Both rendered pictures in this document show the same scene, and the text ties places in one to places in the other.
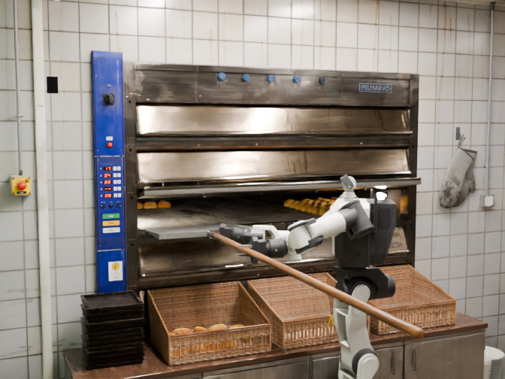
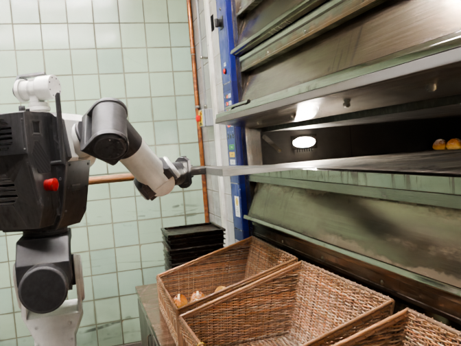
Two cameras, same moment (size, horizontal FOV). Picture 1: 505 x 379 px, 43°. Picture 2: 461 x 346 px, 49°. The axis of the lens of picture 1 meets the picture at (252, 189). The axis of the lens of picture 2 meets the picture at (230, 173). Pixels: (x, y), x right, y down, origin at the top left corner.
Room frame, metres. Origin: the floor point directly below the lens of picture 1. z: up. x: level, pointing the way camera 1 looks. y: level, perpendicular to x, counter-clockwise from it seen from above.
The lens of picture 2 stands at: (3.68, -1.81, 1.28)
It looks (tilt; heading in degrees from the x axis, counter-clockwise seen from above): 3 degrees down; 97
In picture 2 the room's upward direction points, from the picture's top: 5 degrees counter-clockwise
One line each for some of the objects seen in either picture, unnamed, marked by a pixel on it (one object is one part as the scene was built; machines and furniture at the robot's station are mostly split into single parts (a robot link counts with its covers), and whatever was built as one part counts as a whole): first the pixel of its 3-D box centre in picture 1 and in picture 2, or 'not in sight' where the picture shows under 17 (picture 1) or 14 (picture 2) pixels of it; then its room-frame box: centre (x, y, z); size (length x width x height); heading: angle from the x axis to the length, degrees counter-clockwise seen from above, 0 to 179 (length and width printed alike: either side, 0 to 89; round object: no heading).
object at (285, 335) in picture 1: (306, 307); (274, 333); (3.60, -0.31, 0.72); 0.56 x 0.49 x 0.28; 115
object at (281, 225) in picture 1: (282, 225); (348, 176); (3.86, -0.18, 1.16); 1.80 x 0.06 x 0.04; 113
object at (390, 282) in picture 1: (365, 282); (46, 266); (3.02, -0.54, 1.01); 0.28 x 0.13 x 0.18; 112
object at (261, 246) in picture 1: (264, 249); not in sight; (2.88, -0.06, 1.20); 0.12 x 0.10 x 0.13; 105
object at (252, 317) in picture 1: (207, 319); (221, 285); (3.36, 0.24, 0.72); 0.56 x 0.49 x 0.28; 112
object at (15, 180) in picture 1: (20, 185); (206, 117); (3.21, 1.17, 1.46); 0.10 x 0.07 x 0.10; 113
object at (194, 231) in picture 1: (199, 228); (247, 167); (3.50, 0.29, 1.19); 0.55 x 0.36 x 0.03; 112
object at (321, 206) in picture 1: (331, 205); not in sight; (4.47, -0.56, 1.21); 0.61 x 0.48 x 0.06; 23
